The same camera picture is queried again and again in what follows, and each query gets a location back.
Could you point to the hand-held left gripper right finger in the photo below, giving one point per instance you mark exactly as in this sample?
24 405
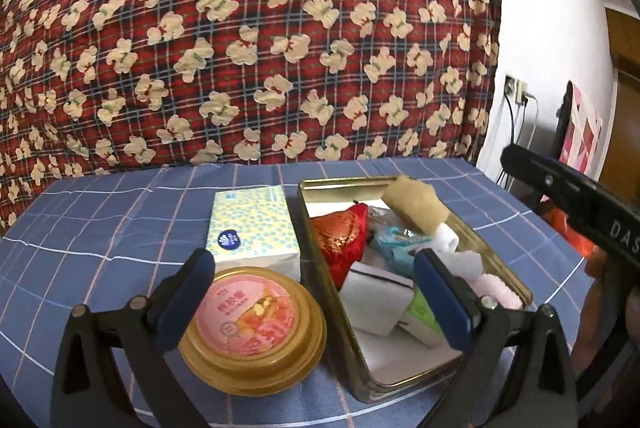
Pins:
445 293

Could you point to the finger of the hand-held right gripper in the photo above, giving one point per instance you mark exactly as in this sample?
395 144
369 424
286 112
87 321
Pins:
550 183

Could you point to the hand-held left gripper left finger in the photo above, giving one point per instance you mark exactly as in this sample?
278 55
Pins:
185 293

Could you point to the white cloth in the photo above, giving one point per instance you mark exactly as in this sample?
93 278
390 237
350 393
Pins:
465 264

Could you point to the green tissue packet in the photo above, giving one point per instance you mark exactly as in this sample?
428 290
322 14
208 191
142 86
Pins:
422 323

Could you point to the pink fluffy puff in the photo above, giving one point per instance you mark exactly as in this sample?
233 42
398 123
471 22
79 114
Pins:
500 293

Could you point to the teal cotton swab packet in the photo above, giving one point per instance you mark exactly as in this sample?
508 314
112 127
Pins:
400 240

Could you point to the white sponge block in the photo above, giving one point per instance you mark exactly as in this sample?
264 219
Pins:
372 303

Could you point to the brown sponge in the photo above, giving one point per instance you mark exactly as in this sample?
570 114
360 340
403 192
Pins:
412 203

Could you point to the rectangular gold tin box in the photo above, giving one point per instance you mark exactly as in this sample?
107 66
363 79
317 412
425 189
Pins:
400 389

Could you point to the red embroidered pouch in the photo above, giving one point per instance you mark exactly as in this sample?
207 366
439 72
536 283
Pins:
340 238

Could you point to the person's right hand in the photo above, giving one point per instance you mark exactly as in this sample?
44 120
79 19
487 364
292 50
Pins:
600 308

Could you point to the orange plastic bag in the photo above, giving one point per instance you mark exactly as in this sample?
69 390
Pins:
570 233

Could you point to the round gold tin pink lid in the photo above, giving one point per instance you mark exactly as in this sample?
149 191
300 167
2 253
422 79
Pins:
250 308

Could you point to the patterned white tissue box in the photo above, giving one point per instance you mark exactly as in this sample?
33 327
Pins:
250 223

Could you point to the blue plaid bed sheet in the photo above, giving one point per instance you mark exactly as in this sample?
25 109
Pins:
125 218

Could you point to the wooden door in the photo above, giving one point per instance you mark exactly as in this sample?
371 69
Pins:
625 73

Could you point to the red plaid bear-print blanket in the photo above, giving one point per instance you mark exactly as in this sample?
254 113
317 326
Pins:
250 33

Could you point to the white wall socket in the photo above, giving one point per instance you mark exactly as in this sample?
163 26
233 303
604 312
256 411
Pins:
515 90

